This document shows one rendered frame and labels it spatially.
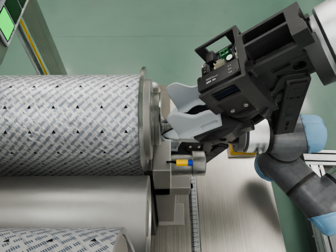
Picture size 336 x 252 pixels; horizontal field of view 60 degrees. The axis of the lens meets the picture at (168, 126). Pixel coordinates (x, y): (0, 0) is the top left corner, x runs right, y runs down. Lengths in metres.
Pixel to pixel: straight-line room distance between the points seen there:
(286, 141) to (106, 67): 1.86
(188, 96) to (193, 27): 2.24
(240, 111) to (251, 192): 0.46
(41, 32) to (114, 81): 1.03
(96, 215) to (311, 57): 0.29
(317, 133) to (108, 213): 0.40
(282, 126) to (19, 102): 0.33
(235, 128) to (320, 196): 0.35
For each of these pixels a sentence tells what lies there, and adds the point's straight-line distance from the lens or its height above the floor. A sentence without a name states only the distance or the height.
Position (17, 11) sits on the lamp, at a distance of 0.81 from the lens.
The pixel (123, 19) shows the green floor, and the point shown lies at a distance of 2.70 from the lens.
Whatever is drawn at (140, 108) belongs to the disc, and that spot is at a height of 1.32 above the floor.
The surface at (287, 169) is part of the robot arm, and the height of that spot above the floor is 1.04.
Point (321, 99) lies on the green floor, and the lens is 2.30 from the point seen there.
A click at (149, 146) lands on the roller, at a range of 0.37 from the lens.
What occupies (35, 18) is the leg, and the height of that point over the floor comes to 0.86.
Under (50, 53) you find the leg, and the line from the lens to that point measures 1.46.
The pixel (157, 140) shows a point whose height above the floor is 1.25.
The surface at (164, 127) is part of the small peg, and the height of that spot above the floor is 1.26.
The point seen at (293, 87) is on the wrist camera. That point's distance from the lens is 0.33.
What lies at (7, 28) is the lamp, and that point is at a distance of 0.76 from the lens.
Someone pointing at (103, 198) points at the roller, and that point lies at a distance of 0.39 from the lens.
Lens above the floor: 1.59
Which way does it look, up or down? 57 degrees down
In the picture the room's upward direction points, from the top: straight up
